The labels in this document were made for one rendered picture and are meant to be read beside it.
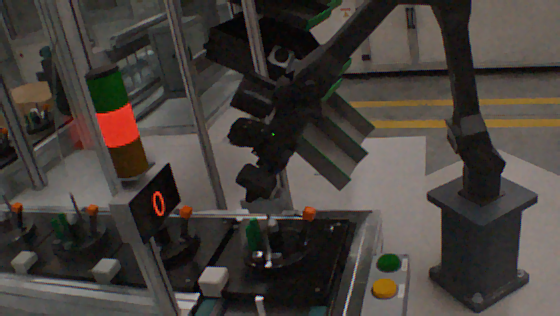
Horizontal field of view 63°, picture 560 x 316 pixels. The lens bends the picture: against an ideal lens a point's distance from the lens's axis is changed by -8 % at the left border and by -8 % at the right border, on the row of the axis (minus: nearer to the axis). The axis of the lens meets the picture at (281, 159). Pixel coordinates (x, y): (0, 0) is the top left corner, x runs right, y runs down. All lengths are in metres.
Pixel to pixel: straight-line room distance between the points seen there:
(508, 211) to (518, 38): 4.02
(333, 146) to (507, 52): 3.80
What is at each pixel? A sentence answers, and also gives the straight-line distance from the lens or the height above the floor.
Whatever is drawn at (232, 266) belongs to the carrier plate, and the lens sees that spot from 0.97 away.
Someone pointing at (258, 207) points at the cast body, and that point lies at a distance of 0.90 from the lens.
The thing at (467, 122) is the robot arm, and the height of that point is 1.21.
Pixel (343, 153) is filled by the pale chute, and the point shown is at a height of 1.02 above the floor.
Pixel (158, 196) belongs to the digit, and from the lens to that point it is 0.75.
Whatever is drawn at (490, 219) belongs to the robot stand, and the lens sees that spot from 0.86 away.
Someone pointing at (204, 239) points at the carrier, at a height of 0.97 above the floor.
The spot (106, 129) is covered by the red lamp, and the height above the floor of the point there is 1.34.
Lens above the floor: 1.54
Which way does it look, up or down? 26 degrees down
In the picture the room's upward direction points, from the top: 11 degrees counter-clockwise
